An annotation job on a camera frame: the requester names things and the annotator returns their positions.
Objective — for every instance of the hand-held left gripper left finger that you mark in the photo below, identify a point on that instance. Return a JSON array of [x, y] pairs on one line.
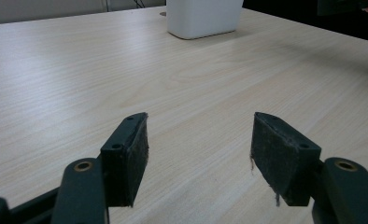
[[126, 158]]

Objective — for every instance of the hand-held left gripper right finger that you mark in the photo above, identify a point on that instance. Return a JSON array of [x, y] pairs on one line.
[[281, 155]]

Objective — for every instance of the white plastic container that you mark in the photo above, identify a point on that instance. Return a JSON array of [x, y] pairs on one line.
[[200, 17]]

